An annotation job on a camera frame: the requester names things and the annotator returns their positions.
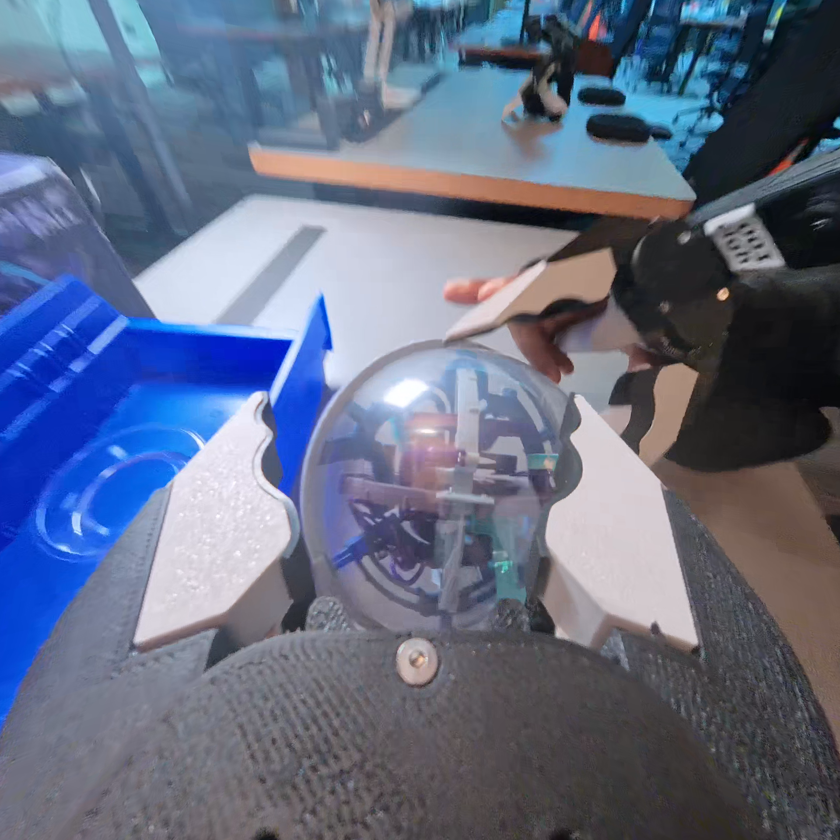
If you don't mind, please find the black and white device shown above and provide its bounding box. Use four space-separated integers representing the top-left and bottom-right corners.
500 18 580 127

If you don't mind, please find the person's right hand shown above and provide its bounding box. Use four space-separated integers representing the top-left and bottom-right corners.
444 277 593 384

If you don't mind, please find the clear maze ball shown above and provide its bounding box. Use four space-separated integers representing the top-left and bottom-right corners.
298 340 583 635

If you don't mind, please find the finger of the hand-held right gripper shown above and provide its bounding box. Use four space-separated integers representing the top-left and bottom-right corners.
443 218 660 345
556 298 652 357

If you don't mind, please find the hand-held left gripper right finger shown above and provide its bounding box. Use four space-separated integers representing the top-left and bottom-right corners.
542 392 700 655

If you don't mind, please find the blue plastic bin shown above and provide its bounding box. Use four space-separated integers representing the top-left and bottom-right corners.
0 276 333 726

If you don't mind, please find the dark purple cardboard box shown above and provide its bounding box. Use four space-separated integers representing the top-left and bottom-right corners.
0 154 153 317

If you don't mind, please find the person's right forearm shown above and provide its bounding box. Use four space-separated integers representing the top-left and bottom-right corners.
607 262 840 472

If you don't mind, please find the clear plastic dome stand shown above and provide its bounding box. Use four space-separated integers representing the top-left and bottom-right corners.
36 425 206 560

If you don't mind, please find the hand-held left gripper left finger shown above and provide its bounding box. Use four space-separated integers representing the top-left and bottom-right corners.
133 391 301 652

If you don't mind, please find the person's black hoodie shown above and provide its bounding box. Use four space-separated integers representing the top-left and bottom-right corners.
682 0 840 206

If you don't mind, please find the wood-edged table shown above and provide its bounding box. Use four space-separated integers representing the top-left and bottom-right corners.
248 66 698 221

